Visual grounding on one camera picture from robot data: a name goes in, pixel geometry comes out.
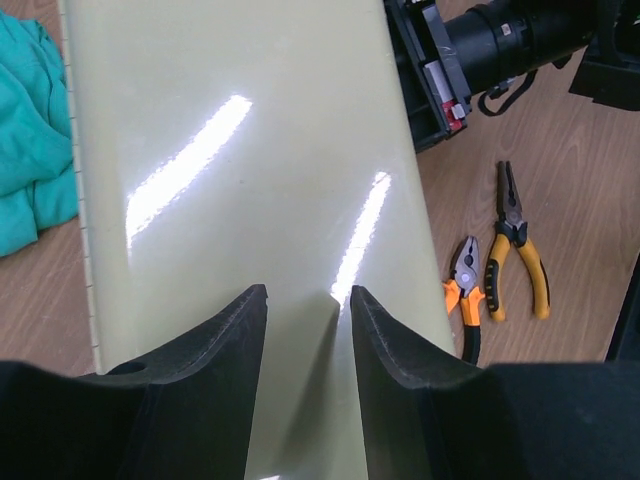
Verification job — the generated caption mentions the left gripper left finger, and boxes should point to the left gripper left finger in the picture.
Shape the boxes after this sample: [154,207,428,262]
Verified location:
[1,285,267,479]

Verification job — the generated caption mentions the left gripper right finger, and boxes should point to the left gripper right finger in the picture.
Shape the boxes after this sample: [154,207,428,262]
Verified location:
[350,286,639,479]

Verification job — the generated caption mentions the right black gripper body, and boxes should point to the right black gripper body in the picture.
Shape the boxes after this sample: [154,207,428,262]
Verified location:
[383,0,471,153]

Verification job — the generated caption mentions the needle nose pliers orange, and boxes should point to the needle nose pliers orange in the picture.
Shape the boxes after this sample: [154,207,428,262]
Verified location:
[483,159,552,322]

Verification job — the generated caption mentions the olive green drawer cabinet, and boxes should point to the olive green drawer cabinet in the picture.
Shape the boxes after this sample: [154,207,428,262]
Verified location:
[59,1,454,479]

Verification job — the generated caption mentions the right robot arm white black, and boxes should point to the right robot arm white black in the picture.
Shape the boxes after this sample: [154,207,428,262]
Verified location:
[384,1,639,152]

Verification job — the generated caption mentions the green cloth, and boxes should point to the green cloth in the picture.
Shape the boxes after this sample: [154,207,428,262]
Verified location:
[1,13,78,257]

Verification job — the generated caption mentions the combination pliers orange handles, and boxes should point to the combination pliers orange handles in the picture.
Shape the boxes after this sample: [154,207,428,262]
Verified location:
[443,235,485,365]

